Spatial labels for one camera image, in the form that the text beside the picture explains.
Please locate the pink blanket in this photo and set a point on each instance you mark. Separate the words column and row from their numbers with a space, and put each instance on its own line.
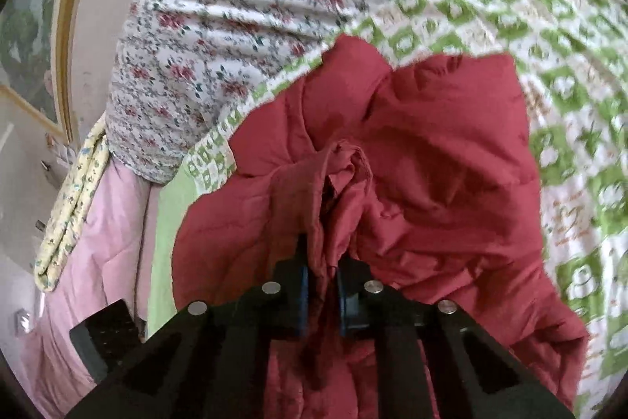
column 98, row 252

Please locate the yellow floral cloth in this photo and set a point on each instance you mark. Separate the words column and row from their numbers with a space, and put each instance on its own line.
column 68, row 213

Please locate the red padded jacket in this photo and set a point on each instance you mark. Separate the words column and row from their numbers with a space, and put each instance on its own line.
column 441, row 154

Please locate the rose floral quilt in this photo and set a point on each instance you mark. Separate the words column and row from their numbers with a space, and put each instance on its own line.
column 245, row 6

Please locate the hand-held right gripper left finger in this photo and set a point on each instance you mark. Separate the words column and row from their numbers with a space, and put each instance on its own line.
column 303, row 296

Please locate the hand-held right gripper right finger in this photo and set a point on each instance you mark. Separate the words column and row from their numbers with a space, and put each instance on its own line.
column 346, row 306

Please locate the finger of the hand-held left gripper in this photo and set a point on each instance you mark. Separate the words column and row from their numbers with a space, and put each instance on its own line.
column 105, row 335

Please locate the green checked bedsheet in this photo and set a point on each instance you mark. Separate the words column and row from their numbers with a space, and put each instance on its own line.
column 564, row 105

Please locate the gold framed wall picture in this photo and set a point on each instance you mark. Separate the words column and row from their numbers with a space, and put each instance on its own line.
column 29, row 46

